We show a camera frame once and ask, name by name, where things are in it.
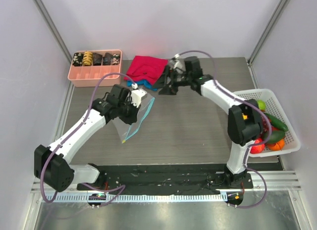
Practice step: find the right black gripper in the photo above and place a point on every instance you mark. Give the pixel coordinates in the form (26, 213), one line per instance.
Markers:
(172, 79)

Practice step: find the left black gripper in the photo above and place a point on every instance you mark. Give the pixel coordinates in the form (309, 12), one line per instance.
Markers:
(132, 118)

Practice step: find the clear zip top bag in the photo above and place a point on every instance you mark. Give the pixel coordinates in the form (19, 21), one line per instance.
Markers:
(126, 131)

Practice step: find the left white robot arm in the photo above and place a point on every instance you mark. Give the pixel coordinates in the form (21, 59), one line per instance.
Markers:
(52, 164)

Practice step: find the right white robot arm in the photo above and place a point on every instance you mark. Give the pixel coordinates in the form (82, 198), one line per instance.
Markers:
(245, 120)

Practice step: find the blue folded cloth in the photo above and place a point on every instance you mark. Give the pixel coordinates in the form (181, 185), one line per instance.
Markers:
(144, 83)

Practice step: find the red folded cloth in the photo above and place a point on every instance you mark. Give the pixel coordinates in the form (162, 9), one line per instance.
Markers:
(146, 68)

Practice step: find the black dotted sock roll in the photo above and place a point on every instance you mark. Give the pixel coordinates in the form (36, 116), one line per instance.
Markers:
(115, 58)

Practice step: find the black patterned sock roll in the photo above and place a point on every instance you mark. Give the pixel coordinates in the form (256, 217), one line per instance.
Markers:
(107, 59)

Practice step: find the pink compartment tray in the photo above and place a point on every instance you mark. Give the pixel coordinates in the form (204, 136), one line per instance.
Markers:
(88, 76)

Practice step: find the dark brown sock roll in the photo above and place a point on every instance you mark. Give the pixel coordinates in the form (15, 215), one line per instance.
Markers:
(97, 59)

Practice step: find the yellow striped sock roll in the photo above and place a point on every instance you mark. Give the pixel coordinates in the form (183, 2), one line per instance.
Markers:
(87, 58)

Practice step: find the black floral sock roll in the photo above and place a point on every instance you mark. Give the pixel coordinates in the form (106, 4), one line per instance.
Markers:
(77, 59)

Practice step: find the green toy lime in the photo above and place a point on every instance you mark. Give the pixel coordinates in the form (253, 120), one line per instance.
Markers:
(261, 105)

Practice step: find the white plastic basket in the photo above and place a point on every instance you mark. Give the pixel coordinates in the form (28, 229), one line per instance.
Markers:
(274, 108)

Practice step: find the green toy cucumber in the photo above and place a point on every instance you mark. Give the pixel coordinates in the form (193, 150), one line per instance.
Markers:
(275, 122)

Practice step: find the green toy avocado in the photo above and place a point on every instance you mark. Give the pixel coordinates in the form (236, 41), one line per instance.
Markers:
(276, 136)

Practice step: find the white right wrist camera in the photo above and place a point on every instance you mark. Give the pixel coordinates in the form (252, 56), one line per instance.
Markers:
(176, 64)

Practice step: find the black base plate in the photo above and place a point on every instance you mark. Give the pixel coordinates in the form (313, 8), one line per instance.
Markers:
(175, 179)

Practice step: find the perforated cable duct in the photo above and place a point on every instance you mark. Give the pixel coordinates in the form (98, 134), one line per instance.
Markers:
(99, 197)

